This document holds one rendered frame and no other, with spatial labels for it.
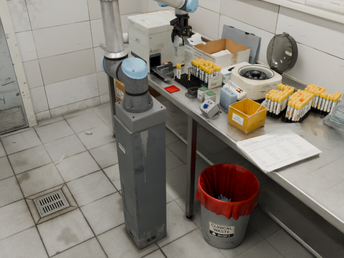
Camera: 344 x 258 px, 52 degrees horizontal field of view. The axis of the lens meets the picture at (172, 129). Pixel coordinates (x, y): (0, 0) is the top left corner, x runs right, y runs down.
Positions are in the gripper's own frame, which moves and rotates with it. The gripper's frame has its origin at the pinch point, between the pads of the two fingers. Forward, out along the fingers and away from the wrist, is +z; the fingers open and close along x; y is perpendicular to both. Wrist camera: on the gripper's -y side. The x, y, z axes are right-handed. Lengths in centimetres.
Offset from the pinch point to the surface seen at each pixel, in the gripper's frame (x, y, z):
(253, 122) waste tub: 5, 63, 17
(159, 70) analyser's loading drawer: -6.6, -13.2, 18.1
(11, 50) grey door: -81, -141, 34
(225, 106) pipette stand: 5.4, 40.2, 19.9
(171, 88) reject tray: -8.0, 5.3, 21.9
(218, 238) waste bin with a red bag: -5, 59, 99
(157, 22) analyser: -0.4, -26.4, -7.8
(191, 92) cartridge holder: -2.9, 18.8, 19.4
